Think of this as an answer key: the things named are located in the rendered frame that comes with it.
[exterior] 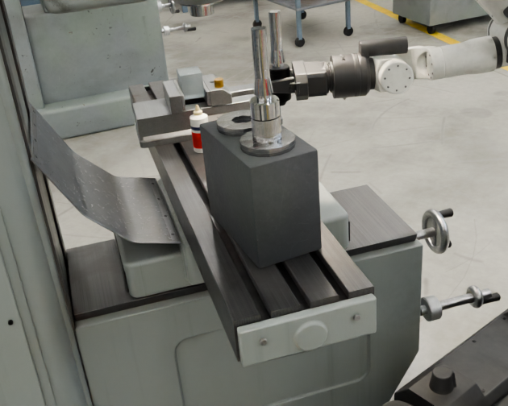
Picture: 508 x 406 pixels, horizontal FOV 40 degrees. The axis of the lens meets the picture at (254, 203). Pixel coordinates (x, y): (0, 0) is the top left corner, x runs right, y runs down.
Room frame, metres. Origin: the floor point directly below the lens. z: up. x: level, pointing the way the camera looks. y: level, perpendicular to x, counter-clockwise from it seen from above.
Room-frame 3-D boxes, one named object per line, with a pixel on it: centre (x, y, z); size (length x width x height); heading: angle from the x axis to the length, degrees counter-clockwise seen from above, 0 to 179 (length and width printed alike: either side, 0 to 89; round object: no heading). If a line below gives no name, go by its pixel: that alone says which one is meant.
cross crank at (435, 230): (1.50, -0.42, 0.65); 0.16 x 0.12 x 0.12; 104
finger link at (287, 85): (1.35, -0.07, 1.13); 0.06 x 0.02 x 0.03; 89
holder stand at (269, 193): (1.09, -0.01, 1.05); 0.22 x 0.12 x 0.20; 22
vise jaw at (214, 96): (1.63, 0.07, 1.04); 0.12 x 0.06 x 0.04; 11
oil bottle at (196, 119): (1.47, 0.11, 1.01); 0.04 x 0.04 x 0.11
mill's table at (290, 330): (1.44, 0.08, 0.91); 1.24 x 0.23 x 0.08; 14
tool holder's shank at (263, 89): (1.04, -0.03, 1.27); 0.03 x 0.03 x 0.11
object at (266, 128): (1.04, -0.03, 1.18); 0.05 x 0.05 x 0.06
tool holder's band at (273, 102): (1.04, -0.03, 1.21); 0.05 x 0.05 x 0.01
